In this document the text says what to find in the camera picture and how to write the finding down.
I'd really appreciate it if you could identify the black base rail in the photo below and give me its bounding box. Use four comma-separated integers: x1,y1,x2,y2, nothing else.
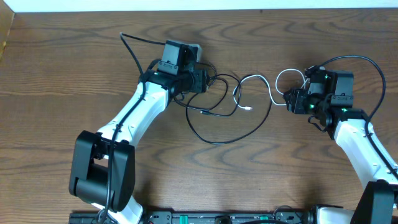
68,210,382,224

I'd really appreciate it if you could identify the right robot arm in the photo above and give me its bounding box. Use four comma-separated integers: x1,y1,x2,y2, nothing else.
283,68,397,223

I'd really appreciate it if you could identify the white USB cable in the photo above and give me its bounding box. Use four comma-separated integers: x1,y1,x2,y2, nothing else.
233,68,310,111

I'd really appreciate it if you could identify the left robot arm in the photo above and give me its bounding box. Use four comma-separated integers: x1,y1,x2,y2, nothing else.
69,40,208,223

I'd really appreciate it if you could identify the black USB cable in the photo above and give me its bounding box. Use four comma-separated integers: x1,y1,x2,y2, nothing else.
172,62,273,145

